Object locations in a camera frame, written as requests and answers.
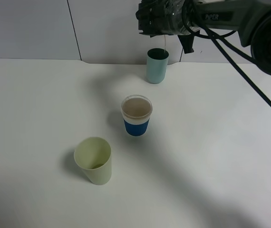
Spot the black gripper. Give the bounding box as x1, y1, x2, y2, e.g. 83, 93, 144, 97
135, 0, 200, 54

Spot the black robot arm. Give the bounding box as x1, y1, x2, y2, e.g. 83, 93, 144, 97
135, 0, 271, 75

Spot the teal plastic cup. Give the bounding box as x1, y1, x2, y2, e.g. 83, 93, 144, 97
146, 48, 169, 84

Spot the glass cup blue sleeve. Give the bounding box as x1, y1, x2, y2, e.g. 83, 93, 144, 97
121, 95, 153, 136

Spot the light green plastic cup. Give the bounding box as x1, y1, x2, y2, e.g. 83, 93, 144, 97
74, 137, 112, 185

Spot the black cable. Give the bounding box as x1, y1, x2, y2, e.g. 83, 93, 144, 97
182, 0, 271, 125

